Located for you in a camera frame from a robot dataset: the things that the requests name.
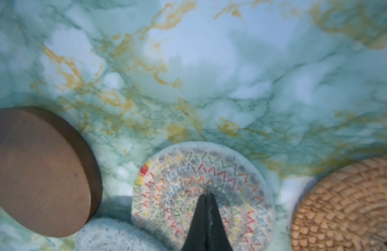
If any multicolour woven round coaster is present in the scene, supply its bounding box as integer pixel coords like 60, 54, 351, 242
131, 142, 276, 251

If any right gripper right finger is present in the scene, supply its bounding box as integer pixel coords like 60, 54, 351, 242
208, 193, 233, 251

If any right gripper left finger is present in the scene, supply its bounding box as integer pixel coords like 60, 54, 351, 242
181, 194, 208, 251

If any grey woven round coaster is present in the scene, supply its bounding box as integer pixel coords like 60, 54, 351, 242
75, 218, 167, 251

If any rattan round coaster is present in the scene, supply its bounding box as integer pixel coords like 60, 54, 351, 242
291, 155, 387, 251

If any brown wooden round coaster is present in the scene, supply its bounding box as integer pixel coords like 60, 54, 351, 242
0, 106, 102, 237

